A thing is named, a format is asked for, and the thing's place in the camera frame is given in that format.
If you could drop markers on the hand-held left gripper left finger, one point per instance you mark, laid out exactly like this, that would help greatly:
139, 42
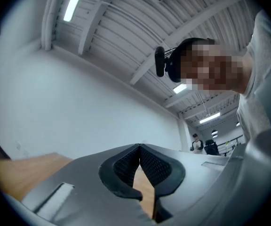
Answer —
83, 192

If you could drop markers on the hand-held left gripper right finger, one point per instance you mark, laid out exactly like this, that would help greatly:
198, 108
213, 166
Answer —
187, 180

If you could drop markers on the black office chair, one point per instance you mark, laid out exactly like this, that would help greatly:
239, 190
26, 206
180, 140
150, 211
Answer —
212, 147

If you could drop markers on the long ceiling light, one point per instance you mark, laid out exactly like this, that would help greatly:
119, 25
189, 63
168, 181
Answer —
209, 118
180, 88
75, 1

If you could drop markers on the person's head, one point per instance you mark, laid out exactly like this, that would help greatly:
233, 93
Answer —
210, 67

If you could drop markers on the person's grey shirt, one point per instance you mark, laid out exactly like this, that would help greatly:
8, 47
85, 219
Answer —
260, 79

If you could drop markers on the black head camera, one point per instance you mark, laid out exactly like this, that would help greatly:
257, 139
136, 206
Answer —
160, 61

